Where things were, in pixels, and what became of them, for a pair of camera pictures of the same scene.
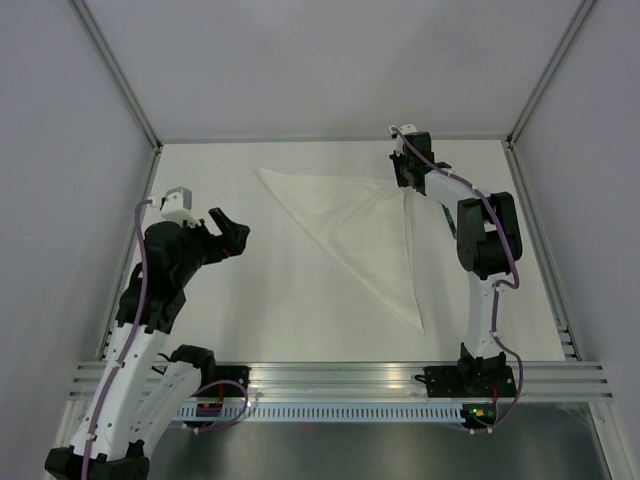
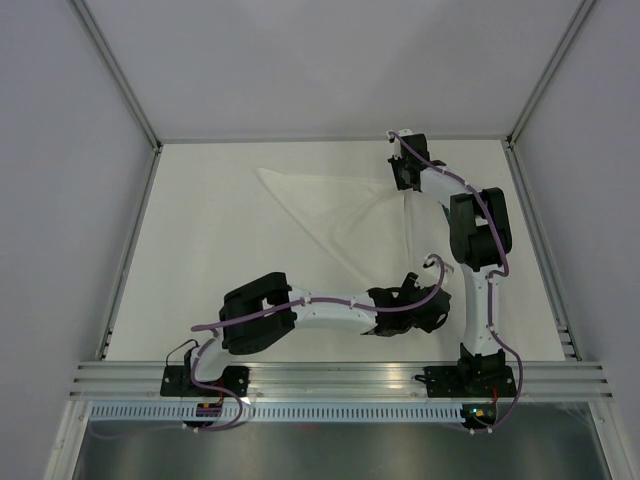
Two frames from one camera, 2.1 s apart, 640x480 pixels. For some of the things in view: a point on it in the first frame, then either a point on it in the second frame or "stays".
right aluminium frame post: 584,9 stays
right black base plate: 467,381 stays
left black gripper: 231,242 → 408,285
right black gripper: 403,181 stays
